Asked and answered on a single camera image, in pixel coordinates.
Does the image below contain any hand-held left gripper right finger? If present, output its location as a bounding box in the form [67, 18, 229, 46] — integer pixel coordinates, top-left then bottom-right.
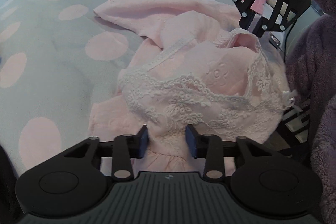
[185, 124, 273, 182]

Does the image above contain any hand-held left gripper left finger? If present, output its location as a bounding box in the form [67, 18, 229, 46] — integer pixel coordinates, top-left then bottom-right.
[62, 125, 150, 182]

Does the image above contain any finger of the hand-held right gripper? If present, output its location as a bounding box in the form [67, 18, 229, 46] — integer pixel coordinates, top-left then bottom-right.
[253, 0, 298, 39]
[232, 0, 264, 30]

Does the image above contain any pink lace-trimmed dress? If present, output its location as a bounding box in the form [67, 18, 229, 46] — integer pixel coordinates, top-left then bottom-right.
[88, 0, 298, 174]

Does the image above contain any person's purple fleece robe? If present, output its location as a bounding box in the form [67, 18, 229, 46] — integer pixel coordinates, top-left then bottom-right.
[285, 14, 336, 224]

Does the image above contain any grey pink polka-dot bed cover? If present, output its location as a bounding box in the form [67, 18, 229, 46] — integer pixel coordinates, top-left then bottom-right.
[0, 0, 289, 180]

